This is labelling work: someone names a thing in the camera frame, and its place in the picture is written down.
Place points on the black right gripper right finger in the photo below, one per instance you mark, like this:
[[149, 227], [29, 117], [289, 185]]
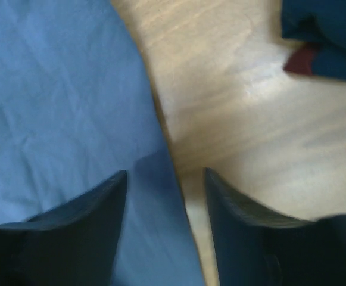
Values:
[[255, 245]]

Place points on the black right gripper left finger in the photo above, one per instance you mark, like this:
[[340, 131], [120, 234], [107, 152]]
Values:
[[72, 244]]

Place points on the blue-grey tank top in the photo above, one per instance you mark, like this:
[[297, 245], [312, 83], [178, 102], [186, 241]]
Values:
[[76, 108]]

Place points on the maroon folded tank top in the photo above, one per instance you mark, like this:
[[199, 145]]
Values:
[[300, 62]]

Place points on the dark navy folded tank top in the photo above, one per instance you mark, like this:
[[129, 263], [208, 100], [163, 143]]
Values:
[[320, 23]]

